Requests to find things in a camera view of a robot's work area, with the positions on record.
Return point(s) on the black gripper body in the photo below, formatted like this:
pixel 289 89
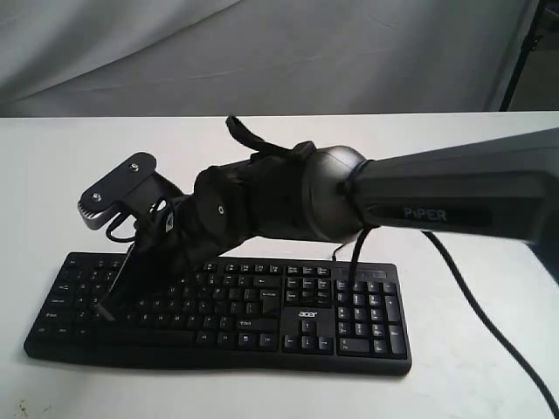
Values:
pixel 188 232

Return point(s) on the black acer keyboard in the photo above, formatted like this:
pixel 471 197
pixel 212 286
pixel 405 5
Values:
pixel 289 314

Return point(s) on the grey backdrop cloth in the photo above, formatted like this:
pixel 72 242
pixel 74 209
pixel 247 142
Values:
pixel 206 58

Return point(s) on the black stand pole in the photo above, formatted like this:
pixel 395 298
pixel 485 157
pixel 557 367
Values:
pixel 533 85

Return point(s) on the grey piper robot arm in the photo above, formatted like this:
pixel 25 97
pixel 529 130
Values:
pixel 501 188

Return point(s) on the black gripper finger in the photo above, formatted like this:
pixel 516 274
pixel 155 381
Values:
pixel 120 292

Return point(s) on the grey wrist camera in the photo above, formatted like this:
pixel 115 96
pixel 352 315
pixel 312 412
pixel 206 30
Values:
pixel 131 189

